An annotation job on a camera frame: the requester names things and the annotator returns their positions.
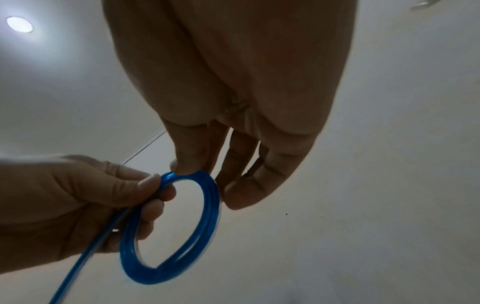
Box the solid blue cable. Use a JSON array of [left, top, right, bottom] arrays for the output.
[[48, 169, 223, 304]]

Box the person's right hand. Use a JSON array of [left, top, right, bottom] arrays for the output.
[[101, 0, 358, 211]]

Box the person's left hand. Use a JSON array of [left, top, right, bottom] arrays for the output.
[[0, 153, 177, 275]]

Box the round ceiling light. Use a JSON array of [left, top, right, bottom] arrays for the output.
[[5, 16, 35, 34]]

